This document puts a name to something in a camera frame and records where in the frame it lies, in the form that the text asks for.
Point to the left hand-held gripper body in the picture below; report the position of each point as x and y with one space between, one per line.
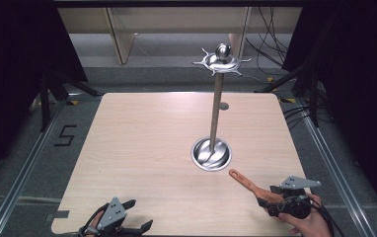
111 212

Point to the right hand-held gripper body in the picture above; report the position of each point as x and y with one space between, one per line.
293 202

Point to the orange-brown spatula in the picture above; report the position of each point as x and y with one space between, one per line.
247 182

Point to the person's left hand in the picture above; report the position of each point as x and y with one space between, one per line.
92 225

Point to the person's right hand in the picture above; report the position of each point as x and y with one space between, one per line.
310 225

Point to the black metal stand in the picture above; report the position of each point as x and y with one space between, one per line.
313 98
45 105

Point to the grey table grommet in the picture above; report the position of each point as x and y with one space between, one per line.
223 106

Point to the metal utensil stand with hooks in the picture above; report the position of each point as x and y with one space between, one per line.
215 108

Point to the black curtain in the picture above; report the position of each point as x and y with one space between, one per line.
15 75
361 82

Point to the aluminium floor rail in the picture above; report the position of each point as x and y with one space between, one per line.
22 177
341 181

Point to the light wooden desk frame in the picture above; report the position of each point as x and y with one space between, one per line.
120 36

